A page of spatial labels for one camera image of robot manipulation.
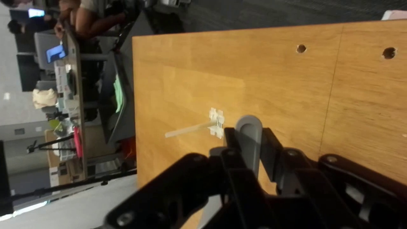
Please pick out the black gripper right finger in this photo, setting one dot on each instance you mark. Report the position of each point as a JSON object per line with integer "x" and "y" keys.
{"x": 313, "y": 186}

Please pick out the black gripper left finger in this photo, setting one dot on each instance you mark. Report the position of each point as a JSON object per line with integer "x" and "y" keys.
{"x": 237, "y": 192}

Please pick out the grey measuring cup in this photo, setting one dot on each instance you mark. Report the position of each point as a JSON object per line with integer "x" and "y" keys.
{"x": 250, "y": 136}

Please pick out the white tape cross marker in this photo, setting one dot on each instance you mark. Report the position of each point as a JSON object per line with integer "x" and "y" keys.
{"x": 217, "y": 122}

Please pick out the green flat sheet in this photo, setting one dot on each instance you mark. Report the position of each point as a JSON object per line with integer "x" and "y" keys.
{"x": 119, "y": 94}

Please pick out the cardboard box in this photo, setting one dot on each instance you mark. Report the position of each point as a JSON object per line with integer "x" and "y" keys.
{"x": 59, "y": 166}

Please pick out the wooden desk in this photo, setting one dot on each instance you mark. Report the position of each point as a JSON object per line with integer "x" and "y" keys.
{"x": 77, "y": 94}

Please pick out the black tripod stand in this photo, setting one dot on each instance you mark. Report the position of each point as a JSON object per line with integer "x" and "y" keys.
{"x": 46, "y": 147}

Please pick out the open laptop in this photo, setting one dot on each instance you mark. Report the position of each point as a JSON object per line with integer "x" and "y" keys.
{"x": 56, "y": 53}

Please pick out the lit white computer monitor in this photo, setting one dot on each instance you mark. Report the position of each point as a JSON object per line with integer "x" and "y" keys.
{"x": 36, "y": 13}

